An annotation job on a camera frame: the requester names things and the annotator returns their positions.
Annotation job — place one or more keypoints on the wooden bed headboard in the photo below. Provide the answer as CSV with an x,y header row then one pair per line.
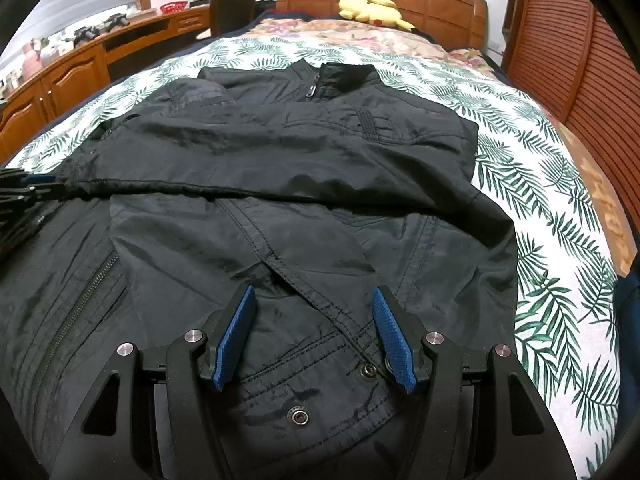
x,y
440,0

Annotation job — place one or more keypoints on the yellow plush toy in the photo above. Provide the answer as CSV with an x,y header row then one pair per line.
x,y
370,10

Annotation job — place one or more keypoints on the leaf-print bed sheet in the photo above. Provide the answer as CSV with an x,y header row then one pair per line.
x,y
550,210

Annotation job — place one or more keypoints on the black jacket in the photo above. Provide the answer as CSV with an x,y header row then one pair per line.
x,y
300,160

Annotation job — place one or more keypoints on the red bowl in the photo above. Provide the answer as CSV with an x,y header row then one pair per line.
x,y
173,8

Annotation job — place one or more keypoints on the wooden desk with cabinets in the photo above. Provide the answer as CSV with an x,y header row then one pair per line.
x,y
75,75

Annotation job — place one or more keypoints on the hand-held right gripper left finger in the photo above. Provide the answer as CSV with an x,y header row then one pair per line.
x,y
235,335

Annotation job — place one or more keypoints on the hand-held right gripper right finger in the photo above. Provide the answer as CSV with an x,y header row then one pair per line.
x,y
395,340

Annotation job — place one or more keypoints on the wooden louvered wardrobe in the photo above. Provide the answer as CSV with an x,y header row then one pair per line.
x,y
575,50

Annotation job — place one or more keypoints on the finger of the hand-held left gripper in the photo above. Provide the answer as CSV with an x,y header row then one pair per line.
x,y
30,178
35,194

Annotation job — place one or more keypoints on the floral blanket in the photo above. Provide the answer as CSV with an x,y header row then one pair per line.
x,y
325,27

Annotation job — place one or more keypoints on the orange patterned blanket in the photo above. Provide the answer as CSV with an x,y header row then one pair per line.
x,y
607,195

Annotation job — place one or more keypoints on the pink bottle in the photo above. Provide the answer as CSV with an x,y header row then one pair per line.
x,y
31,57

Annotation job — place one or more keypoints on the dark wooden chair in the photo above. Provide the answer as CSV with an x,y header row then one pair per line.
x,y
222,7

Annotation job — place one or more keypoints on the black gadget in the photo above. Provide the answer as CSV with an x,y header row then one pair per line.
x,y
85,34
116,21

